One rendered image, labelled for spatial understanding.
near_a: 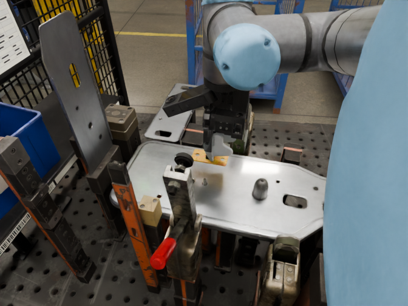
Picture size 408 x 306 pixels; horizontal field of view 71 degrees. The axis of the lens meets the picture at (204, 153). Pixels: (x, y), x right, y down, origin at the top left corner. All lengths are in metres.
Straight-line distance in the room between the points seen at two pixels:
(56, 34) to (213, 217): 0.45
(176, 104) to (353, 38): 0.34
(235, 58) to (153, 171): 0.42
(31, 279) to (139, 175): 0.46
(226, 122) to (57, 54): 0.33
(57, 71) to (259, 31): 0.37
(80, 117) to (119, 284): 0.48
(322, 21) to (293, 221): 0.39
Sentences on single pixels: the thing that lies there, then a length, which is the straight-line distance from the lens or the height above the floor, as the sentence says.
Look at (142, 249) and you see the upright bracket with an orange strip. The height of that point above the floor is 0.94.
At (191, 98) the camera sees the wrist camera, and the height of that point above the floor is 1.21.
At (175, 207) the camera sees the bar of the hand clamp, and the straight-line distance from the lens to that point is 0.48.
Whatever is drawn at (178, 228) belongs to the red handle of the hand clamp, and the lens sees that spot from 0.49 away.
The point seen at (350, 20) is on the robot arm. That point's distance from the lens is 0.37.
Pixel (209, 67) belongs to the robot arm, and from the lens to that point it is 0.50.
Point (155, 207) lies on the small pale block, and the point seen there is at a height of 1.06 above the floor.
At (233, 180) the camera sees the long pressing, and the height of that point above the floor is 1.00.
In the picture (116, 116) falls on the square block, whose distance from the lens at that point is 0.79.
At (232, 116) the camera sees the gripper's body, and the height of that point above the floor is 1.19.
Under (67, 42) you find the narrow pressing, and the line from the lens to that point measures 0.62.
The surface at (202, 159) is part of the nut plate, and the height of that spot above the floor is 1.04.
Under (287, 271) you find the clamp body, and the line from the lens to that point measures 0.50.
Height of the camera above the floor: 1.51
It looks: 44 degrees down
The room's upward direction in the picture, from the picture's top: straight up
